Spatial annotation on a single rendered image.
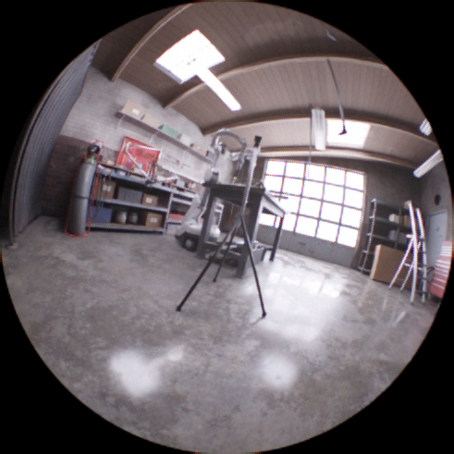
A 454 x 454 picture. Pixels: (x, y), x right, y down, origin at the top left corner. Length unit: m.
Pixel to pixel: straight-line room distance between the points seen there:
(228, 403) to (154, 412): 0.23
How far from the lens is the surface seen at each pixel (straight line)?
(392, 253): 4.23
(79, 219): 2.00
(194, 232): 1.97
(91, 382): 0.63
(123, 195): 2.36
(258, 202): 1.46
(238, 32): 2.61
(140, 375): 0.62
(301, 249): 4.61
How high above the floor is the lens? 0.55
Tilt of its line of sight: 4 degrees down
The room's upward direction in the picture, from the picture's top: 13 degrees clockwise
